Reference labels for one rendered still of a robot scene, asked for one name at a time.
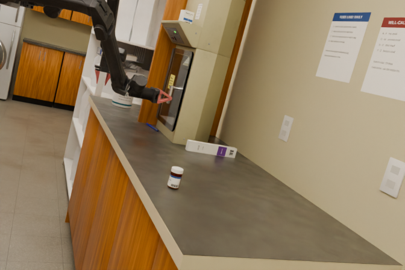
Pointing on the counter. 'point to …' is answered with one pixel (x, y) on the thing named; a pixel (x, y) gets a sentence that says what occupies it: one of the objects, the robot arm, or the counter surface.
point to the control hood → (189, 40)
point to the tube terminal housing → (207, 61)
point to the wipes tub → (125, 102)
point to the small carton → (186, 16)
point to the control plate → (174, 35)
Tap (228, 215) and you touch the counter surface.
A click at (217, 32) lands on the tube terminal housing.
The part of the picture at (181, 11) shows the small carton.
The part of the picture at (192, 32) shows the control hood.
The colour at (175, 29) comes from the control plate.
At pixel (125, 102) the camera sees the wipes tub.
